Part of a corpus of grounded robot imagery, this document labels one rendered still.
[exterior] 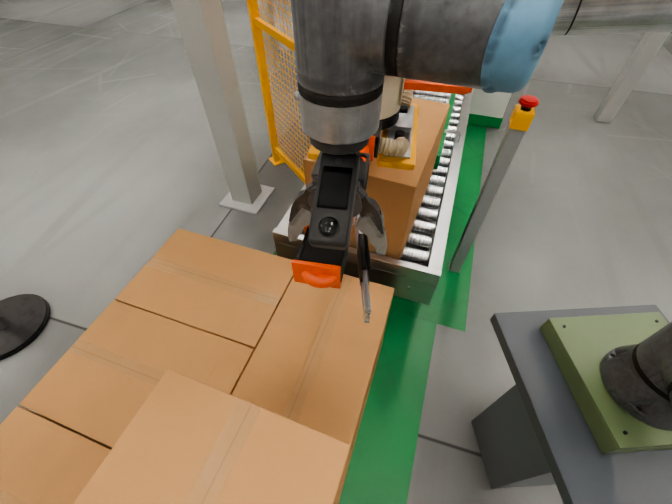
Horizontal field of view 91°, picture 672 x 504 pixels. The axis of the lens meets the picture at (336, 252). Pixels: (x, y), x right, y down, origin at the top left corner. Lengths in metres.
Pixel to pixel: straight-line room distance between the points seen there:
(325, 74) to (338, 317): 0.99
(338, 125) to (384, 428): 1.46
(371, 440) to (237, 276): 0.91
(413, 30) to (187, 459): 0.70
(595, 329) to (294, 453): 0.84
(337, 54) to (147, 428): 0.69
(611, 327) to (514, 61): 0.95
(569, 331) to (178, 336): 1.21
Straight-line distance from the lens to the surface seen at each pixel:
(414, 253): 1.44
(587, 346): 1.10
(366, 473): 1.64
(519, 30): 0.31
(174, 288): 1.44
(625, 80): 4.09
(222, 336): 1.27
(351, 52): 0.33
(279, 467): 0.69
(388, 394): 1.71
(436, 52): 0.31
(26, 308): 2.51
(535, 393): 1.04
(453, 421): 1.75
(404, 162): 0.92
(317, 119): 0.37
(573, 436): 1.05
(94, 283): 2.44
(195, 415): 0.75
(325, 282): 0.49
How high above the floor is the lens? 1.62
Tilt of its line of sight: 50 degrees down
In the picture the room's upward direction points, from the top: straight up
